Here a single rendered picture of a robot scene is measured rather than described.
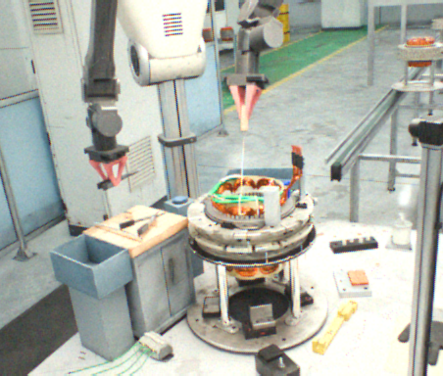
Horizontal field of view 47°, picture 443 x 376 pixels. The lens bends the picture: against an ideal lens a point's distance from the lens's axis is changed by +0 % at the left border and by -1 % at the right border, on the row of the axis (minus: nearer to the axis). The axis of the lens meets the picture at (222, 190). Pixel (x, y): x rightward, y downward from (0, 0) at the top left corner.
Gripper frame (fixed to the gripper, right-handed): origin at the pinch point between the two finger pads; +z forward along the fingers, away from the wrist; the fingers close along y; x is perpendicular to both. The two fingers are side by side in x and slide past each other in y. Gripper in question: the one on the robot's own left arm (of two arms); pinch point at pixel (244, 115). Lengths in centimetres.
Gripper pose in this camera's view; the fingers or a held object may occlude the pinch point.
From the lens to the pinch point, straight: 124.4
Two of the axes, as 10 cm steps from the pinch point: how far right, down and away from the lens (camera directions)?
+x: 3.5, -0.1, 9.4
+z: -0.6, 10.0, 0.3
